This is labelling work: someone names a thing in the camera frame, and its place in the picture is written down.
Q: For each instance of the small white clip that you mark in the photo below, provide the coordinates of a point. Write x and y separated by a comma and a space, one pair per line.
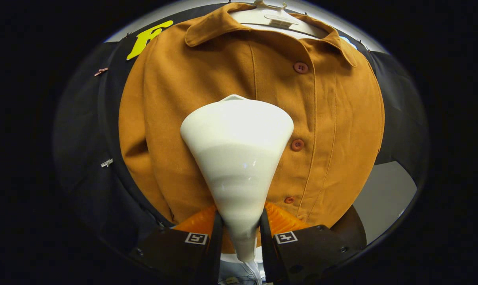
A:
107, 162

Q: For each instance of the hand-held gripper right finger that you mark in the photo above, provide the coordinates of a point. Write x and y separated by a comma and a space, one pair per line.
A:
310, 249

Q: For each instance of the white garment steamer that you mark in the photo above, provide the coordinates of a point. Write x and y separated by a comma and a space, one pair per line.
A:
237, 158

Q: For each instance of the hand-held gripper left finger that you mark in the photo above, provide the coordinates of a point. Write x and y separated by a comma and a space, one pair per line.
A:
175, 253

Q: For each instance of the brown button shirt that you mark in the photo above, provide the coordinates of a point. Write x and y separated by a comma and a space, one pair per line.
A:
171, 118

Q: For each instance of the small red clip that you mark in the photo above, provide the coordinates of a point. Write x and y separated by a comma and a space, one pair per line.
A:
101, 71

